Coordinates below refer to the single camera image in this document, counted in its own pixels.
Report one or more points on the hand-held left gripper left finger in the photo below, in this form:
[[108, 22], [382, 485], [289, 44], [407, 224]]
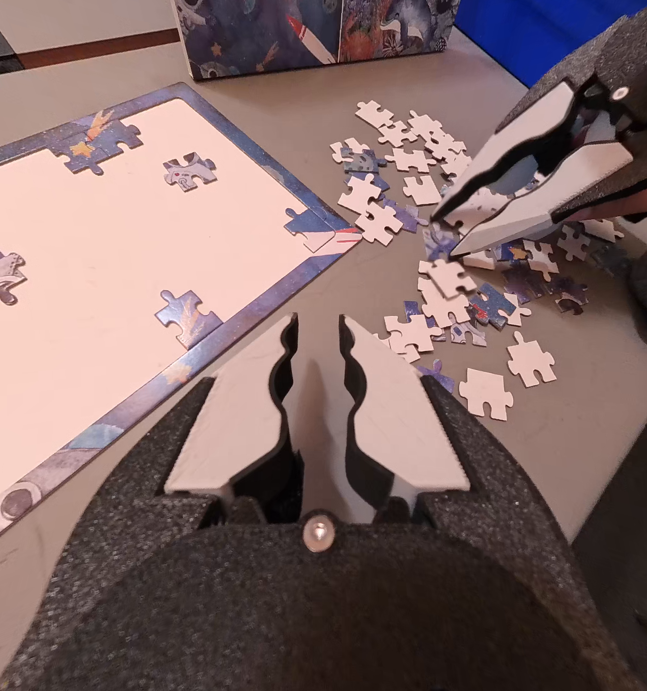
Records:
[[226, 432]]

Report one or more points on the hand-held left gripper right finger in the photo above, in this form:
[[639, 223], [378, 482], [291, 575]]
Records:
[[409, 432]]

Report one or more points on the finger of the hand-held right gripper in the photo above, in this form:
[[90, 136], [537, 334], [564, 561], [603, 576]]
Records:
[[560, 189], [523, 129]]

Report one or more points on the pile of jigsaw puzzle pieces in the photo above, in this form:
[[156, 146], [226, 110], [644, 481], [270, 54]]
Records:
[[431, 302]]

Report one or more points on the blue white puzzle piece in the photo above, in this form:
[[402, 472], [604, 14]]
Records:
[[301, 226]]

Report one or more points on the blue framed puzzle board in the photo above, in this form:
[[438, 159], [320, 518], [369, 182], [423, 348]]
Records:
[[113, 243]]

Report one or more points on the blue star puzzle piece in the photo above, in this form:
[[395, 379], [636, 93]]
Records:
[[78, 154]]

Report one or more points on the grey desk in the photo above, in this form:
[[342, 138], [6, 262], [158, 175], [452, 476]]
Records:
[[544, 459]]

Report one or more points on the person's right hand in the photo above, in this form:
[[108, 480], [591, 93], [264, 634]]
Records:
[[641, 202]]

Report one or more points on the blue plastic bin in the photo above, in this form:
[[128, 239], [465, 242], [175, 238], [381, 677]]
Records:
[[517, 32]]

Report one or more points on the dark perforated panel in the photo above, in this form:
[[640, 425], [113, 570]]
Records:
[[636, 540]]

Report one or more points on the illustrated puzzle box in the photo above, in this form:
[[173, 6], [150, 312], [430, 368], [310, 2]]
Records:
[[248, 32]]

